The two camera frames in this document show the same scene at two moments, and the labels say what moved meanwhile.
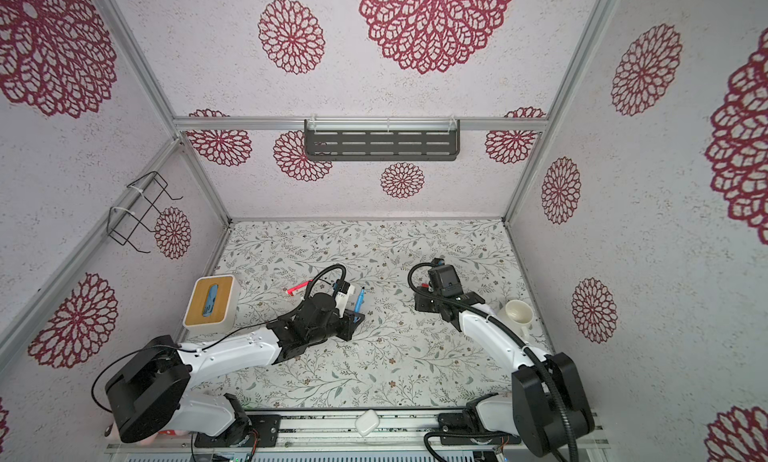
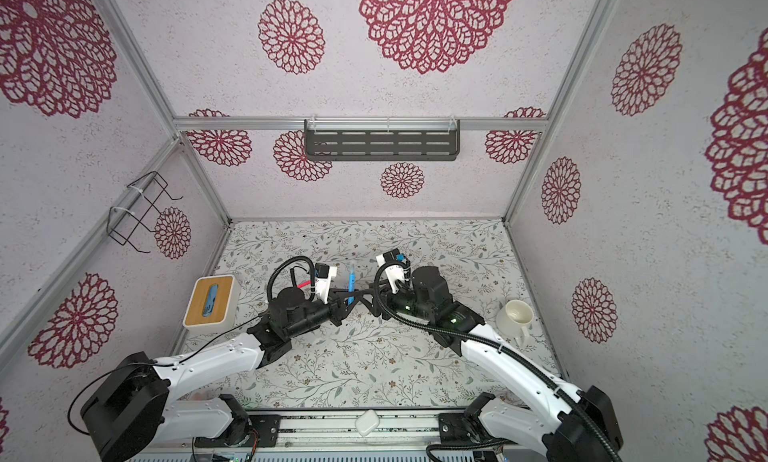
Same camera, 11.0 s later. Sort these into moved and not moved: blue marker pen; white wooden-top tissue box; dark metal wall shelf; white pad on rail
Moved: blue marker pen
Not moved: white pad on rail; dark metal wall shelf; white wooden-top tissue box
